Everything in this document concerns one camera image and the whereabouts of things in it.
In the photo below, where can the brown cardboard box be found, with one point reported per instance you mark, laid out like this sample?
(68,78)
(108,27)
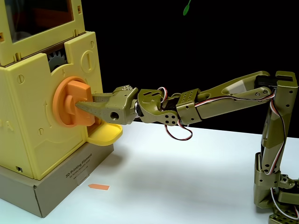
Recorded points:
(53,186)

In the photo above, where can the green leaf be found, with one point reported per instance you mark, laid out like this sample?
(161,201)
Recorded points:
(186,10)

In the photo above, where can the yellow capsule vending machine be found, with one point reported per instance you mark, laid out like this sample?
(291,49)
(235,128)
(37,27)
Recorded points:
(28,116)

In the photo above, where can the orange turning knob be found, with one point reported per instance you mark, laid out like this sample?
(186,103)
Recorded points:
(61,100)

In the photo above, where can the grey gear wheel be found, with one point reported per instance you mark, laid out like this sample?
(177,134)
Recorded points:
(57,62)

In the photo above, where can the orange paper arrow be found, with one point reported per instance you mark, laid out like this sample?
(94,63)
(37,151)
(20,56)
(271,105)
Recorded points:
(99,187)

